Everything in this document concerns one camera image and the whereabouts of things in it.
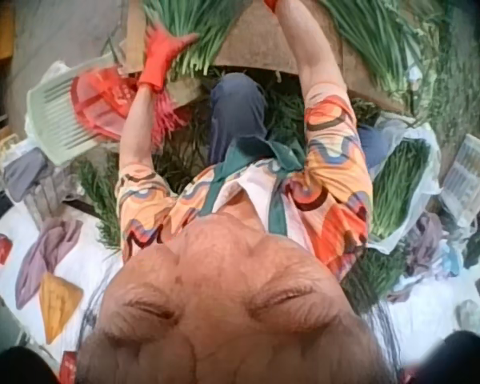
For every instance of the person's left hand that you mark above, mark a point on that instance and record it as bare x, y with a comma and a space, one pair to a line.
160, 56

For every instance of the person's right hand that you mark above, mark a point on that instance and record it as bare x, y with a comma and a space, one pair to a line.
271, 4

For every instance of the bundle of green chives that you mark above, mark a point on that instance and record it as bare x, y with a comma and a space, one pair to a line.
208, 28

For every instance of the red plastic bag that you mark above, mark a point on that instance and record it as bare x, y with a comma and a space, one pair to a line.
104, 102

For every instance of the person's legs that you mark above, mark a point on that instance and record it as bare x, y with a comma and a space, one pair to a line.
234, 112

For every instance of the heap of green chives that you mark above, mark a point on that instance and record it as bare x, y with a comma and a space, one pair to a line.
378, 38

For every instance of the pale green plastic basket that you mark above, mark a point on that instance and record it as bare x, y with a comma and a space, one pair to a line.
54, 116

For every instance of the grey cloth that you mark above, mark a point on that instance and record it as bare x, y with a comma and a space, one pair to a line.
24, 172

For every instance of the white ground sheet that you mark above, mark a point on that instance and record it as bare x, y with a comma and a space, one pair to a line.
92, 264

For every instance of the white bag of chives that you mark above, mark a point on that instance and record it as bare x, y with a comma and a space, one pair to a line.
400, 188

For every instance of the purple cloth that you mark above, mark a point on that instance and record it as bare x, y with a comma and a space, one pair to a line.
48, 252

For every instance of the small red packet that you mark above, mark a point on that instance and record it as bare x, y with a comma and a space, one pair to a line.
1, 250

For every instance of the white plastic crate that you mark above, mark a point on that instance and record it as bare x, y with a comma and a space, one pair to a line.
464, 176

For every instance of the yellow cloth bag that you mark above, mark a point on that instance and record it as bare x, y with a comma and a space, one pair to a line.
58, 304

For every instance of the crumpled mauve cloth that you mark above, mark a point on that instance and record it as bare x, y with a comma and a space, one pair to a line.
424, 244

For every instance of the red flat packet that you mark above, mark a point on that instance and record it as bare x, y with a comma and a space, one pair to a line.
68, 368

